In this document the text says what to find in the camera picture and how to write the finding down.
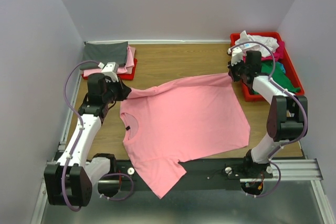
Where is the green t shirt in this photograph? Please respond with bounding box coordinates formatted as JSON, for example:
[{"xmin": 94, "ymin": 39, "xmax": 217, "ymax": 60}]
[{"xmin": 261, "ymin": 60, "xmax": 301, "ymax": 93}]

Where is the light pink t shirt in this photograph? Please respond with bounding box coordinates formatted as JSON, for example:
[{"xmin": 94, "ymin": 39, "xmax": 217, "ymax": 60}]
[{"xmin": 120, "ymin": 73, "xmax": 250, "ymax": 198}]

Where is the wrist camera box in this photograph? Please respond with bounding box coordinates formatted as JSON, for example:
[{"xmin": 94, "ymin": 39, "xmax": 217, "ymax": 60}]
[
  {"xmin": 227, "ymin": 47, "xmax": 244, "ymax": 66},
  {"xmin": 98, "ymin": 62, "xmax": 119, "ymax": 82}
]

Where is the aluminium frame rail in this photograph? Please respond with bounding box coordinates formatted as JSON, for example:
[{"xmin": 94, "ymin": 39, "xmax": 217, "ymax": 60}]
[{"xmin": 31, "ymin": 39, "xmax": 336, "ymax": 224}]

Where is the blue t shirt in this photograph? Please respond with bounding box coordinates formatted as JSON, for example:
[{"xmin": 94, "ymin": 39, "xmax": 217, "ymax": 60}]
[{"xmin": 277, "ymin": 62, "xmax": 286, "ymax": 73}]

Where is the white t shirt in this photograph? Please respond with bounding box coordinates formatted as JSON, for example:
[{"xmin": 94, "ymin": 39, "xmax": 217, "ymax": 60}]
[{"xmin": 235, "ymin": 30, "xmax": 280, "ymax": 59}]

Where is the folded red t shirt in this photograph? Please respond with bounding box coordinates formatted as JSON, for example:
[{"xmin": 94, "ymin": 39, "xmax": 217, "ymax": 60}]
[{"xmin": 81, "ymin": 59, "xmax": 138, "ymax": 80}]

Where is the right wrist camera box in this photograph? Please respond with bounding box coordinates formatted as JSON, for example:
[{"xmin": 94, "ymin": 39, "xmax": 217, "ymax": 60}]
[{"xmin": 227, "ymin": 47, "xmax": 244, "ymax": 66}]

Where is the red plastic bin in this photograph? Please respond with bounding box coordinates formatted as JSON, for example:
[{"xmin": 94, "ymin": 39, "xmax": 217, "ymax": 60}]
[{"xmin": 230, "ymin": 31, "xmax": 305, "ymax": 102}]

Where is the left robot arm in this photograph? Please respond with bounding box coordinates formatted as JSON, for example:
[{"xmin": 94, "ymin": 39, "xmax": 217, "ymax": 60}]
[{"xmin": 44, "ymin": 73, "xmax": 131, "ymax": 212}]

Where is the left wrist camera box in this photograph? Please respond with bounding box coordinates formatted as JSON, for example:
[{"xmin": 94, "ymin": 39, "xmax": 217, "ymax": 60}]
[{"xmin": 98, "ymin": 62, "xmax": 119, "ymax": 82}]

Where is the folded grey t shirt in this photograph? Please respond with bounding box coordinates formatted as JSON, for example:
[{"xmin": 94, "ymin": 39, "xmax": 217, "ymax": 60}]
[{"xmin": 82, "ymin": 41, "xmax": 128, "ymax": 67}]

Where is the magenta t shirt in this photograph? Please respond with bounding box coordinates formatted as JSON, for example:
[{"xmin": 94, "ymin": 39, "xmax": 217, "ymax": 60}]
[{"xmin": 240, "ymin": 40, "xmax": 285, "ymax": 61}]

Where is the folded pink t shirt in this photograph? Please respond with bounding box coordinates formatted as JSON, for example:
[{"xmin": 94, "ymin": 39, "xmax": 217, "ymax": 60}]
[{"xmin": 82, "ymin": 45, "xmax": 136, "ymax": 78}]

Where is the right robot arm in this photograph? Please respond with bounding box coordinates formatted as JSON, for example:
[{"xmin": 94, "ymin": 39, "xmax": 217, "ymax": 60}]
[{"xmin": 227, "ymin": 47, "xmax": 308, "ymax": 174}]

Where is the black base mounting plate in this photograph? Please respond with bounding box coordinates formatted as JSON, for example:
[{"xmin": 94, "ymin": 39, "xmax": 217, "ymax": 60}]
[{"xmin": 98, "ymin": 158, "xmax": 273, "ymax": 196}]

